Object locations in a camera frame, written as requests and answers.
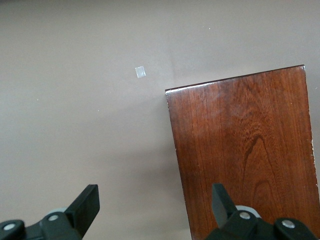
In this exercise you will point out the dark wooden drawer cabinet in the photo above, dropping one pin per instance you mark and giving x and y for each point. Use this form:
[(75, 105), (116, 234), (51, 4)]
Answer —
[(237, 150)]

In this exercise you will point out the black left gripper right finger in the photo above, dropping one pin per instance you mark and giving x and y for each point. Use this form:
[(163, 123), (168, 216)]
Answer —
[(225, 212)]

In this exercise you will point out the small clear tape patch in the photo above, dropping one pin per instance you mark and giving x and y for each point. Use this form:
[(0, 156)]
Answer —
[(140, 72)]

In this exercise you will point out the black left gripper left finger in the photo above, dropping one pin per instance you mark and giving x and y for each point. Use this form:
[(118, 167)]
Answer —
[(80, 215)]

